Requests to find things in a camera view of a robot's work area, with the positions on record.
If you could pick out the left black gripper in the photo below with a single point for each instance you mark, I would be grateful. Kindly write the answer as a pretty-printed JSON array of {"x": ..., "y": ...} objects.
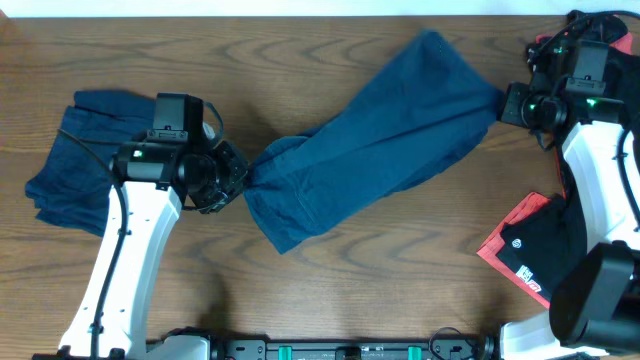
[{"x": 230, "y": 173}]

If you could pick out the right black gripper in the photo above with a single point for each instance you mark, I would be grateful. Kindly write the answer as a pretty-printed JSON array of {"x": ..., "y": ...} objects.
[{"x": 510, "y": 112}]

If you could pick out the dark blue denim shorts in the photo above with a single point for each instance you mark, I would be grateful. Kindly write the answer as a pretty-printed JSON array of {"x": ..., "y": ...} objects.
[{"x": 424, "y": 111}]

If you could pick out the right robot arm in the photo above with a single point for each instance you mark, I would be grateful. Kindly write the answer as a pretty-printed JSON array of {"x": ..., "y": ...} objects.
[{"x": 593, "y": 312}]

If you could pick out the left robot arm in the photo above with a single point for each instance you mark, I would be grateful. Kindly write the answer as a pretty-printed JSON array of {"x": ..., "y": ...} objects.
[{"x": 179, "y": 158}]

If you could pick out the black patterned garment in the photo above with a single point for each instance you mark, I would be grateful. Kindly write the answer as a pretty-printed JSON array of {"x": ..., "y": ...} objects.
[{"x": 604, "y": 26}]

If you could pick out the folded dark blue garment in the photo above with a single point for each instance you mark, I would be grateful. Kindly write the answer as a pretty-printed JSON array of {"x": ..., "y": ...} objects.
[{"x": 72, "y": 189}]

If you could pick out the black red-trimmed shorts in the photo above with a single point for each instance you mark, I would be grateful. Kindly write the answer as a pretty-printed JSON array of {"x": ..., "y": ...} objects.
[{"x": 540, "y": 245}]

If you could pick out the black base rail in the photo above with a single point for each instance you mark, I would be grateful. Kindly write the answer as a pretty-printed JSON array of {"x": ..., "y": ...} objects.
[{"x": 445, "y": 344}]

